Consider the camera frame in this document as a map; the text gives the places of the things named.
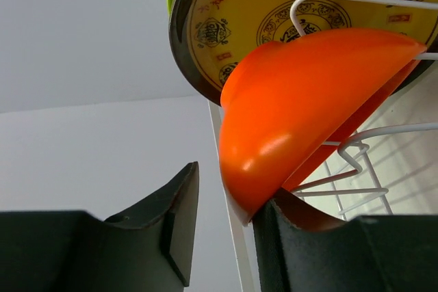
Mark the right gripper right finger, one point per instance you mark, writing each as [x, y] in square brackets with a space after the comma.
[300, 248]

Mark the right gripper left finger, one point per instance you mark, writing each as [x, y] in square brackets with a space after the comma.
[146, 247]

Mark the orange bowl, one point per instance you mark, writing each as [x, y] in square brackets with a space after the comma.
[284, 100]

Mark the yellow patterned plate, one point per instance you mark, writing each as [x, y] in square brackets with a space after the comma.
[209, 38]

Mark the white wire dish rack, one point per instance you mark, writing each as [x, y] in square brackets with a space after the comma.
[342, 158]

